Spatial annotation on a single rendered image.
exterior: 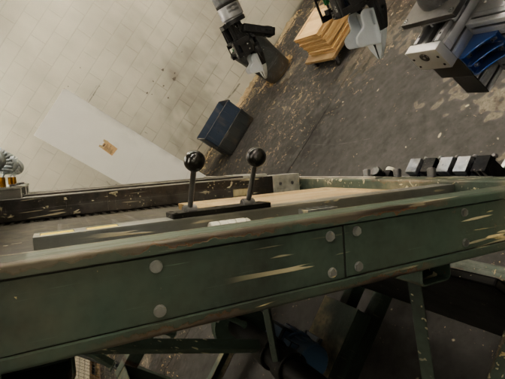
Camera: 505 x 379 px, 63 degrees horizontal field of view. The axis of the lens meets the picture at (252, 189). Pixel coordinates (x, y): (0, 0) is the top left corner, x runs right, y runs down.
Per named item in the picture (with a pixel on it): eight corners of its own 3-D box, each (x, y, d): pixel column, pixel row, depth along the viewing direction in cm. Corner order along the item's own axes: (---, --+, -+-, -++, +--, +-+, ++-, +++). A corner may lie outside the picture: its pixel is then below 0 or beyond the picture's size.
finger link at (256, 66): (254, 85, 138) (242, 59, 135) (268, 77, 139) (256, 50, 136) (257, 84, 135) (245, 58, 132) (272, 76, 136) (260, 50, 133)
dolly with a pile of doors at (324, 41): (369, 22, 413) (340, -5, 397) (341, 67, 411) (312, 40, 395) (336, 32, 469) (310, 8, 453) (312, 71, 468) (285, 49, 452)
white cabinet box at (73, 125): (222, 186, 508) (64, 87, 427) (198, 226, 507) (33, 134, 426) (210, 178, 564) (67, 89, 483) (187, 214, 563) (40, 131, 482)
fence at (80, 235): (455, 199, 105) (454, 183, 105) (34, 262, 64) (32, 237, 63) (438, 198, 110) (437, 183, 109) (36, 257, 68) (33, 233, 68)
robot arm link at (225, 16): (234, 3, 134) (241, -3, 127) (240, 16, 136) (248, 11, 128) (214, 13, 133) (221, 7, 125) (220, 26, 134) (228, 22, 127)
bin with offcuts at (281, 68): (298, 53, 535) (260, 21, 510) (277, 87, 534) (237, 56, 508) (282, 58, 583) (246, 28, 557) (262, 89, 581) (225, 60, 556)
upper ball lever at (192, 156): (202, 219, 77) (210, 156, 70) (182, 222, 75) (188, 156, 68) (195, 208, 80) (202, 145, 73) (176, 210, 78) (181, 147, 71)
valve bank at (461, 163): (545, 178, 122) (502, 134, 113) (530, 221, 119) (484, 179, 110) (412, 177, 167) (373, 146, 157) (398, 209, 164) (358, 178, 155)
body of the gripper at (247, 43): (234, 62, 138) (216, 28, 134) (255, 50, 140) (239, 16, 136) (241, 60, 131) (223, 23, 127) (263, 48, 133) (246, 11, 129)
